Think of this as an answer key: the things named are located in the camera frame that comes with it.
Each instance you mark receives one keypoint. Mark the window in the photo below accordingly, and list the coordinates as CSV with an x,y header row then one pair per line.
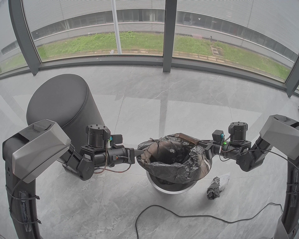
x,y
167,35

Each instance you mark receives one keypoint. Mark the black plastic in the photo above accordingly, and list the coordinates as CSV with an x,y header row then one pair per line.
x,y
213,189

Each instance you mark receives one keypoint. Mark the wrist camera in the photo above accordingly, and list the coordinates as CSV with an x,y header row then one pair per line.
x,y
116,138
217,135

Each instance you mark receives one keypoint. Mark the dark grey round chair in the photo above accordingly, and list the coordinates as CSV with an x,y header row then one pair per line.
x,y
60,98

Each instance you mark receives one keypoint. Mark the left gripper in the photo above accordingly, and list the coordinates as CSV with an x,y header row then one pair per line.
x,y
121,156

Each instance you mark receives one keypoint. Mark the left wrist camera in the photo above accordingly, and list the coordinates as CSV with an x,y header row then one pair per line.
x,y
116,138

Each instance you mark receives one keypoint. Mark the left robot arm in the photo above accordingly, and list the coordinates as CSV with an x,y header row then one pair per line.
x,y
39,144

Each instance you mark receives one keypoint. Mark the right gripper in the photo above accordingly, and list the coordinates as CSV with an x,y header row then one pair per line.
x,y
213,150

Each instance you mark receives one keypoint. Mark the white trash bin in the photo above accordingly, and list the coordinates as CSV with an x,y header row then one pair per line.
x,y
172,190

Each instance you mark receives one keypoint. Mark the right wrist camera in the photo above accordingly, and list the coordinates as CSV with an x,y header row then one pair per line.
x,y
217,135

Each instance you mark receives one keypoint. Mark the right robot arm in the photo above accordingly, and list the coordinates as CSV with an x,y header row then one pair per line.
x,y
275,130

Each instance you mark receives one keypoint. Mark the black plastic bag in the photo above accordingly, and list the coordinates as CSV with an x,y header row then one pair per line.
x,y
177,172

